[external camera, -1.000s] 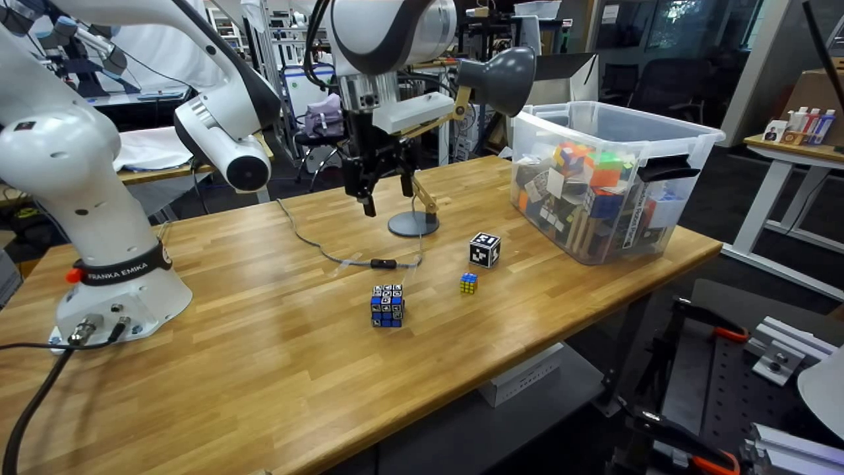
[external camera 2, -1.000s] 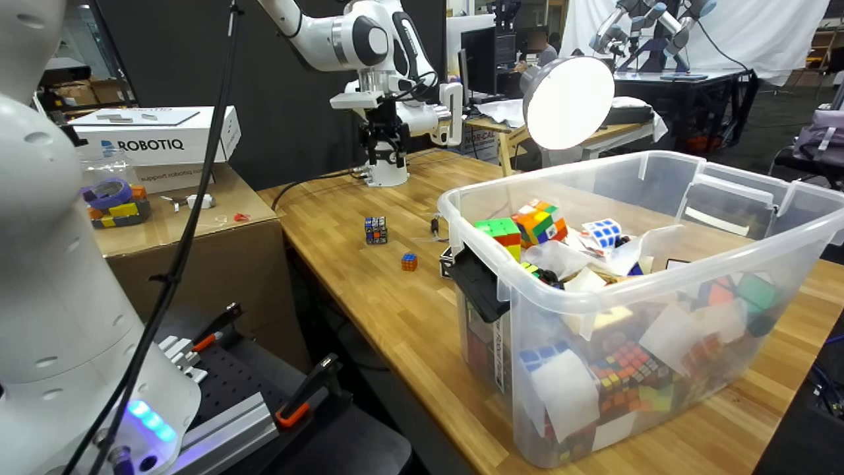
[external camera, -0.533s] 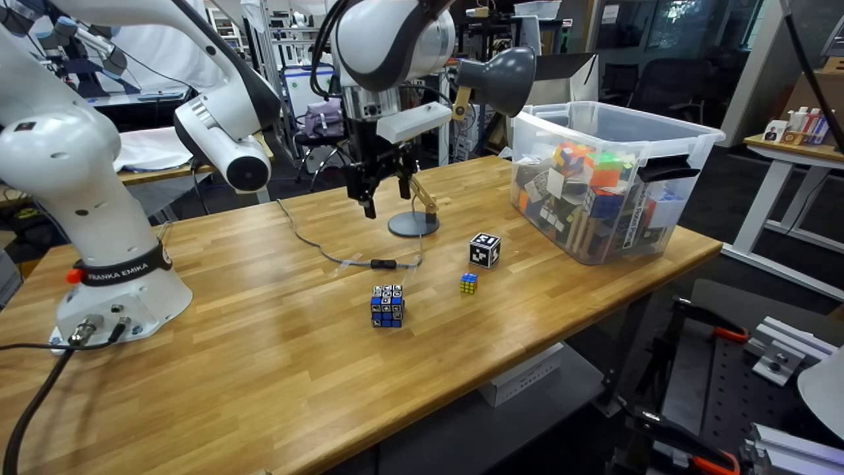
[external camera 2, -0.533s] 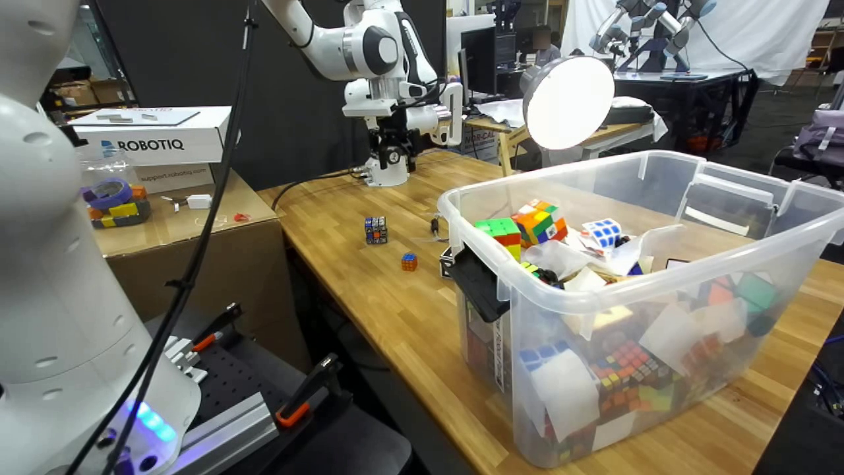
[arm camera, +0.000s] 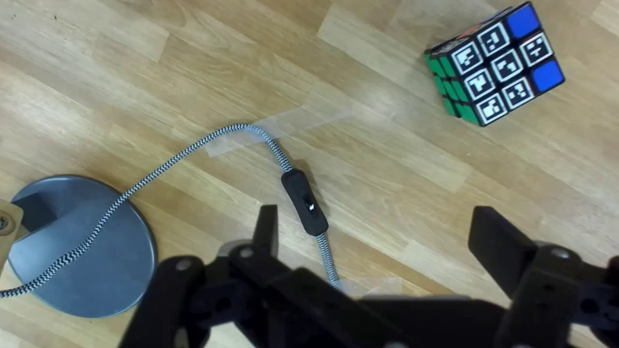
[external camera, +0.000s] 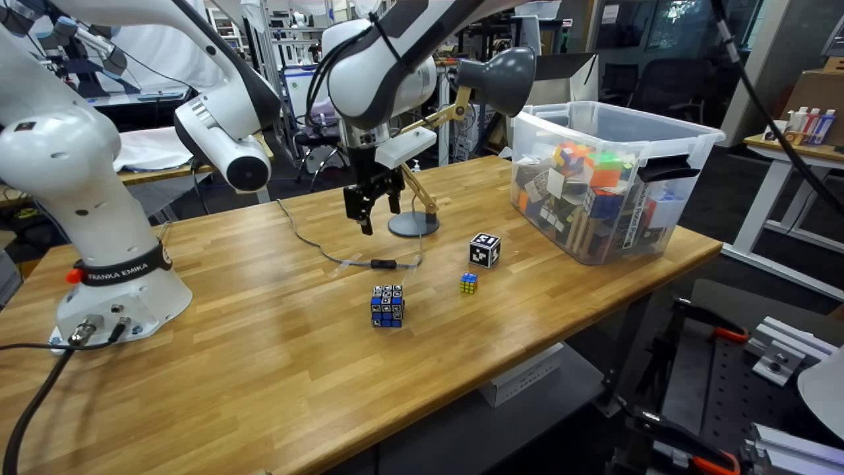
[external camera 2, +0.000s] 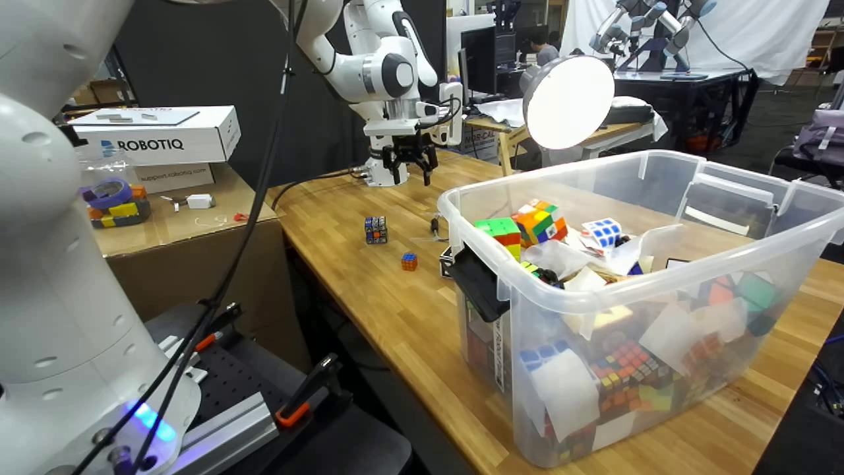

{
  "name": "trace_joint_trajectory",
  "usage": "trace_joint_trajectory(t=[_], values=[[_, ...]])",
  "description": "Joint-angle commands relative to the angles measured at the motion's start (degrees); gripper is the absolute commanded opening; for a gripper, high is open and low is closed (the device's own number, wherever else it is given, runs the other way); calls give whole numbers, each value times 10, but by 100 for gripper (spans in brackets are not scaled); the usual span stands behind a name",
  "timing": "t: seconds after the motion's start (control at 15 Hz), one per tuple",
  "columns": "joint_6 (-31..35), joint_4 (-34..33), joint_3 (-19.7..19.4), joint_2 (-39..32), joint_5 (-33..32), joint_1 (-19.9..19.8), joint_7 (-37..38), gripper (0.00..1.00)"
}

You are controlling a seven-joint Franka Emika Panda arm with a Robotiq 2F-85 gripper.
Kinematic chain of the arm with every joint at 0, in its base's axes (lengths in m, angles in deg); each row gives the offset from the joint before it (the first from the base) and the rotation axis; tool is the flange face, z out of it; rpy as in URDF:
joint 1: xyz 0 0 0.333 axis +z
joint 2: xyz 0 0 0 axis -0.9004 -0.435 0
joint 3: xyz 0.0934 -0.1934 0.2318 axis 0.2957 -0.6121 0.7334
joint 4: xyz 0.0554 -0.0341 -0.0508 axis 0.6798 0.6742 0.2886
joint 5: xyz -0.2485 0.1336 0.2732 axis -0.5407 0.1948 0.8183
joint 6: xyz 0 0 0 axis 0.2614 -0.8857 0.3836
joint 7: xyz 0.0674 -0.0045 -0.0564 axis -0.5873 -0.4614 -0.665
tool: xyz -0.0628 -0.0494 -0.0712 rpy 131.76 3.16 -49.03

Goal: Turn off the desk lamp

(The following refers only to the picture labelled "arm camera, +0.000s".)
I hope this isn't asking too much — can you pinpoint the braided grey lamp cable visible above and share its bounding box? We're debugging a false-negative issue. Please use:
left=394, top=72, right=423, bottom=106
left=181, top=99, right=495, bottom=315
left=0, top=122, right=344, bottom=300

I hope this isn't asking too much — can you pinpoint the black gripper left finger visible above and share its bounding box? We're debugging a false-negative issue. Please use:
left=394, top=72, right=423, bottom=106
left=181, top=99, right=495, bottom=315
left=118, top=203, right=363, bottom=348

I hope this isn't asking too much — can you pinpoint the wooden desk lamp grey base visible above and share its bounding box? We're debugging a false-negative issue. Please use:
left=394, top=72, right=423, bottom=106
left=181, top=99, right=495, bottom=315
left=0, top=174, right=158, bottom=319

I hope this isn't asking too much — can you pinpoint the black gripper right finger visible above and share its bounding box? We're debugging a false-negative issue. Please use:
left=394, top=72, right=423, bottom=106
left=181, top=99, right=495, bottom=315
left=468, top=205, right=619, bottom=348

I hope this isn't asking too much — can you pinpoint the blue tagged Rubik's cube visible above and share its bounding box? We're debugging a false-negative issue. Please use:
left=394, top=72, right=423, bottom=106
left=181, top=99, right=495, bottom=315
left=423, top=0, right=566, bottom=130

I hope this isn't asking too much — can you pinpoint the black inline lamp switch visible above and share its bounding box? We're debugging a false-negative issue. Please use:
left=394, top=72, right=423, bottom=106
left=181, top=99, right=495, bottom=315
left=280, top=168, right=330, bottom=238

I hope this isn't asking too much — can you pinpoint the clear adhesive tape strip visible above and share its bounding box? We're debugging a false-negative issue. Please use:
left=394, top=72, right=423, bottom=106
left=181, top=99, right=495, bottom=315
left=205, top=104, right=354, bottom=160

